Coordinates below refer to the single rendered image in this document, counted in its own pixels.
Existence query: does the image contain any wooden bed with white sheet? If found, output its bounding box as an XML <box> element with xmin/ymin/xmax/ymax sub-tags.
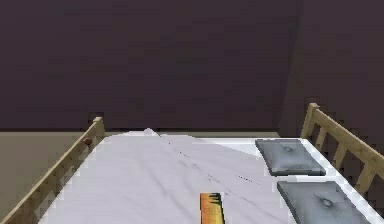
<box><xmin>0</xmin><ymin>102</ymin><xmax>384</xmax><ymax>224</ymax></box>

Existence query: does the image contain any orange book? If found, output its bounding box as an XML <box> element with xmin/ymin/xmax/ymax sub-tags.
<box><xmin>199</xmin><ymin>191</ymin><xmax>226</xmax><ymax>224</ymax></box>

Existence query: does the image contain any grey pillow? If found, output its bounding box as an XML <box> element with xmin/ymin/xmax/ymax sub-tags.
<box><xmin>254</xmin><ymin>138</ymin><xmax>327</xmax><ymax>177</ymax></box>
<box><xmin>276</xmin><ymin>180</ymin><xmax>373</xmax><ymax>224</ymax></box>

